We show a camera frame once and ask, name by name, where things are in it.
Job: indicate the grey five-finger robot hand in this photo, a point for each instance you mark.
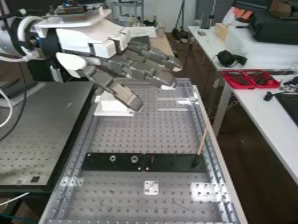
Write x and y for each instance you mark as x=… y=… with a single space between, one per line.
x=133 y=63

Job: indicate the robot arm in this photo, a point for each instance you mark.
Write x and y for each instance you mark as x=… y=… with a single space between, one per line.
x=17 y=36

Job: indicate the smaller metal nut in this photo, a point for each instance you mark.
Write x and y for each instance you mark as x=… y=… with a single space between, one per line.
x=134 y=159

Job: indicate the larger metal nut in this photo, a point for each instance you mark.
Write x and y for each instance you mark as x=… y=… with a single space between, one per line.
x=111 y=158

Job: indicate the small white box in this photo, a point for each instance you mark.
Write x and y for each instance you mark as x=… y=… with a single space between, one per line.
x=107 y=106

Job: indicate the white desk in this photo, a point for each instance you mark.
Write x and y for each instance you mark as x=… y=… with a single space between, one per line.
x=270 y=126
x=207 y=40

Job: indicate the clear box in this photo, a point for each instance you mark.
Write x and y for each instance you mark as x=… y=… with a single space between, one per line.
x=146 y=133

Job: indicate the black headphones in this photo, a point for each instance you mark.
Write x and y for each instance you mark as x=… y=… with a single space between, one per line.
x=230 y=57

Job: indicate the red tray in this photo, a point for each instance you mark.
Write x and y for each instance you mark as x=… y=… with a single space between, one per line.
x=239 y=80
x=264 y=79

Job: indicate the thin stick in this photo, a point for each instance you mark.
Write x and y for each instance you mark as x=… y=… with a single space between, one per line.
x=202 y=141

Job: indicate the black plate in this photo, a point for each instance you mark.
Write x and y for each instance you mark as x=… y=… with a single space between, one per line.
x=173 y=163

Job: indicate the black box device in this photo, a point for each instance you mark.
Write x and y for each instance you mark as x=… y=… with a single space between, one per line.
x=274 y=25

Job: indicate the small square metal plate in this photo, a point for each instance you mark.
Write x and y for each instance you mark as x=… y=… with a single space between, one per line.
x=150 y=187

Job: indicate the black keyboard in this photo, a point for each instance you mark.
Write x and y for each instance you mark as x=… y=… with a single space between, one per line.
x=290 y=106

